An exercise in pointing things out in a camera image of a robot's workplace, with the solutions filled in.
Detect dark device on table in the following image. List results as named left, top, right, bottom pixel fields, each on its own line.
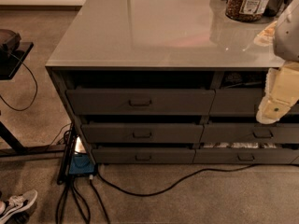
left=0, top=29, right=21, bottom=60

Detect blue electronics box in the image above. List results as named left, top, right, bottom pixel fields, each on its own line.
left=69, top=154, right=95, bottom=175

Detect black side table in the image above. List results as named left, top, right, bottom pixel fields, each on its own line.
left=0, top=42, right=65, bottom=158

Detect thin black hanging cable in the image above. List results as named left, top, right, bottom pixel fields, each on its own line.
left=0, top=51, right=39, bottom=112

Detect grey cabinet with glossy top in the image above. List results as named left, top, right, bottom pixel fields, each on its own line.
left=47, top=0, right=298, bottom=163

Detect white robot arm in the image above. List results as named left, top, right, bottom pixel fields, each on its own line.
left=256, top=0, right=299, bottom=124

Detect clear jar of nuts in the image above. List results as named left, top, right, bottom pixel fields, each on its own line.
left=225, top=0, right=269, bottom=22

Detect long black floor cable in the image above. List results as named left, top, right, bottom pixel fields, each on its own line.
left=96, top=162, right=299, bottom=198

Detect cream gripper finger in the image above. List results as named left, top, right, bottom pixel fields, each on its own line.
left=256, top=97, right=291, bottom=124

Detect black cable bundle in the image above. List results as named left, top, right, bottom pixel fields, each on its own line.
left=55, top=175, right=110, bottom=224

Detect grey drawer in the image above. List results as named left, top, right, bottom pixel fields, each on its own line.
left=201, top=117, right=299, bottom=144
left=65, top=88, right=215, bottom=115
left=93, top=147, right=195, bottom=164
left=193, top=143, right=299, bottom=164
left=81, top=122, right=204, bottom=143
left=209, top=71, right=299, bottom=117

